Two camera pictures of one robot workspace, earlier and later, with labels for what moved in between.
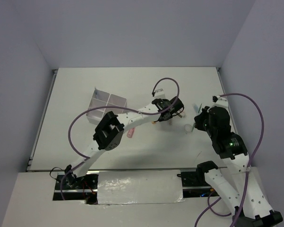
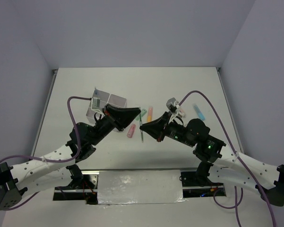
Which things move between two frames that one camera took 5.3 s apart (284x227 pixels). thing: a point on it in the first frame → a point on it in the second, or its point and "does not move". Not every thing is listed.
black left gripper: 164,100 → 122,117
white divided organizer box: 100,98 does not move
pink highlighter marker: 130,132 does not move
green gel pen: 198,111 → 141,124
